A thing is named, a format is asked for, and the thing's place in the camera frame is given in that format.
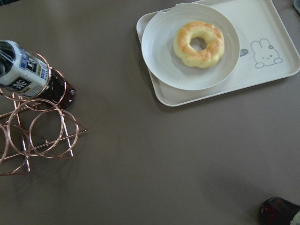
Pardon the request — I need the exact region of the tea bottle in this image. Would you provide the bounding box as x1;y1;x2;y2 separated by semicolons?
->
0;40;75;109
259;197;300;225

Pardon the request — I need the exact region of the cream serving tray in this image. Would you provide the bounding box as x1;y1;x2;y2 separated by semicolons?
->
136;0;300;106

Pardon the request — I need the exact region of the white round plate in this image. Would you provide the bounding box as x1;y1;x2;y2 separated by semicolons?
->
141;3;240;90

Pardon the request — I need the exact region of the glazed donut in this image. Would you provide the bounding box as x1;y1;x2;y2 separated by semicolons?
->
173;21;225;68

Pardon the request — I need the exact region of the copper wire bottle rack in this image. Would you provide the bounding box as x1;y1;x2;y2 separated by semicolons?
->
0;51;88;176

